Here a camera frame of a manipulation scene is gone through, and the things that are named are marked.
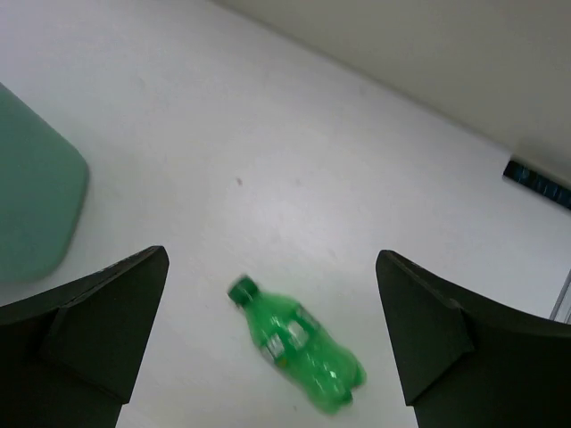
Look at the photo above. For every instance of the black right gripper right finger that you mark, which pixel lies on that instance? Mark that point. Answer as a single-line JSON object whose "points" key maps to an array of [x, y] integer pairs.
{"points": [[468, 361]]}

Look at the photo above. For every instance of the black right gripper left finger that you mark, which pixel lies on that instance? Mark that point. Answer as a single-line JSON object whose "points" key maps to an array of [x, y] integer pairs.
{"points": [[70, 356]]}

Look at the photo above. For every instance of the green plastic bottle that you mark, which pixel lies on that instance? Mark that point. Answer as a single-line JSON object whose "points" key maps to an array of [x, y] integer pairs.
{"points": [[299, 346]]}

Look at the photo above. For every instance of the green plastic waste bin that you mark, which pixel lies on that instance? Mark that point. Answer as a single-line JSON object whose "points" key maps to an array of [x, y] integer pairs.
{"points": [[44, 182]]}

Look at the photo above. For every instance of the right corner label sticker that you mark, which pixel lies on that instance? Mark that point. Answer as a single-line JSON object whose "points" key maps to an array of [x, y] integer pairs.
{"points": [[538, 182]]}

